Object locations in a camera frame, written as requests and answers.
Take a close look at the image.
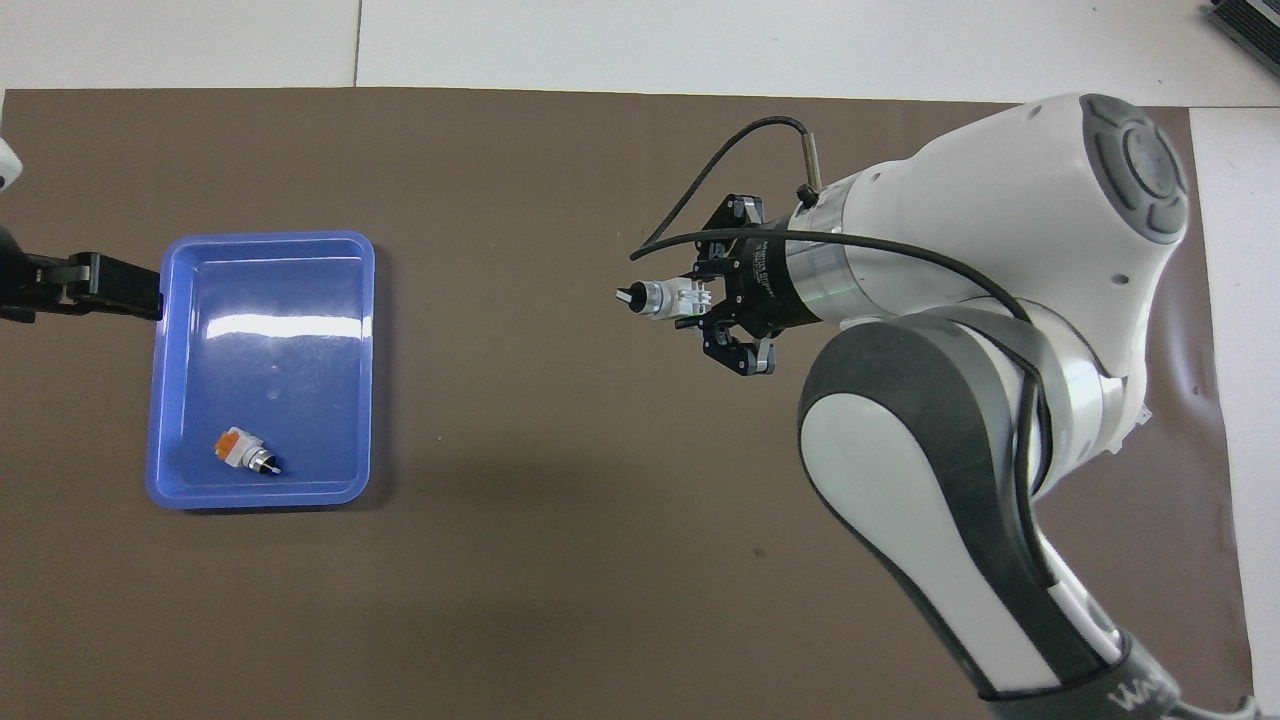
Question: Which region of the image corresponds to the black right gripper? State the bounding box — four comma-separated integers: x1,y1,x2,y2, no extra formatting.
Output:
678,193,816,378

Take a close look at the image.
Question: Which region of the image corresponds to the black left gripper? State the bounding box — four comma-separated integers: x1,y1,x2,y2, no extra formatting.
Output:
0,225,164,323

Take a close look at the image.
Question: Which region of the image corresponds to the blue plastic tray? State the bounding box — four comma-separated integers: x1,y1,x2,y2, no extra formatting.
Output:
146,231,377,512

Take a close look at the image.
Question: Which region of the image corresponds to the brown table mat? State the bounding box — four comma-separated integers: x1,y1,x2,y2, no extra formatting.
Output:
0,88,1256,720

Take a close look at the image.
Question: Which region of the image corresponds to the grey ribbed device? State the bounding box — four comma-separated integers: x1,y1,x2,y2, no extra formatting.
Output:
1205,0,1280,53

